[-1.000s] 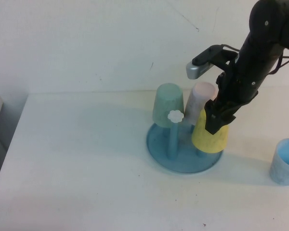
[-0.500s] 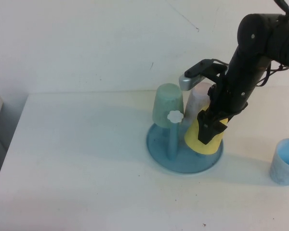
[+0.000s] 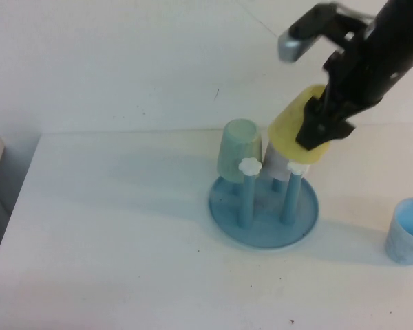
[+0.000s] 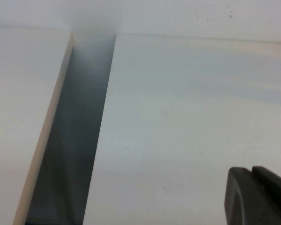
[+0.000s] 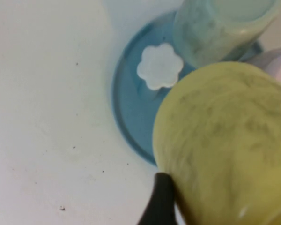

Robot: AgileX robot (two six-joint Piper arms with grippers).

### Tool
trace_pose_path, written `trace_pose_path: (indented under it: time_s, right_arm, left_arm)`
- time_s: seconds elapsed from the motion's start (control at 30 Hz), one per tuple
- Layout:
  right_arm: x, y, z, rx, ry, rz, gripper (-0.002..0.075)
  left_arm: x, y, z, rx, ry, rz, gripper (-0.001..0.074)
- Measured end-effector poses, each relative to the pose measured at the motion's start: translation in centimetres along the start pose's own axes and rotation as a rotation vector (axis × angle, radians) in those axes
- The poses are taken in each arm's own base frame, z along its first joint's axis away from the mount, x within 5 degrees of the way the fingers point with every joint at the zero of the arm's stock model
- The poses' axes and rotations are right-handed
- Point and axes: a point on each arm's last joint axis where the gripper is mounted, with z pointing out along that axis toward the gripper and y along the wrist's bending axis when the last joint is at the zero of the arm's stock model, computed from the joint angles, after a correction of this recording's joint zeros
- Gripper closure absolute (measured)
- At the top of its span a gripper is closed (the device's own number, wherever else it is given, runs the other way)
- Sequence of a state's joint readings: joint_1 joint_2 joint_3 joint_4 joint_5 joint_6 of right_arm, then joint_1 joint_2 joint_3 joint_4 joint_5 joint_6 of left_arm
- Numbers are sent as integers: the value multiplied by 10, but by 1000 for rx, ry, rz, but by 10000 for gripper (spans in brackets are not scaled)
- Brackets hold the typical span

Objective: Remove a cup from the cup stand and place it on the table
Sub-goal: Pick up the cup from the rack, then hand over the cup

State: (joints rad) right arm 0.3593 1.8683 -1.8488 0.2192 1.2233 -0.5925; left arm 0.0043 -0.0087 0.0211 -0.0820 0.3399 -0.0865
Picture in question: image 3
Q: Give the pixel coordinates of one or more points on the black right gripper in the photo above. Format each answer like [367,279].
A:
[361,75]

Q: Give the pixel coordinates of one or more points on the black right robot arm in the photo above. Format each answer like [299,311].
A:
[406,20]

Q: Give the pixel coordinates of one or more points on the blue cup stand with pegs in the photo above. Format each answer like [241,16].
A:
[227,213]

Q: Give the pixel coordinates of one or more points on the green plastic cup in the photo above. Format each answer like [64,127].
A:
[234,154]

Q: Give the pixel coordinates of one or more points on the yellow plastic cup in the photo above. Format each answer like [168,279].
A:
[289,123]

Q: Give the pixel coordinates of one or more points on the blue plastic cup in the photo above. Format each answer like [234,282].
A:
[402,247]

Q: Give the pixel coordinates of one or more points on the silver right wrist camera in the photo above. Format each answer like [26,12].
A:
[289,48]

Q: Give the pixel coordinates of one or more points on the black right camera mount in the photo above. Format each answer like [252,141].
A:
[316,17]

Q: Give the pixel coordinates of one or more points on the pink plastic cup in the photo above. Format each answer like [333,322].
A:
[275,165]

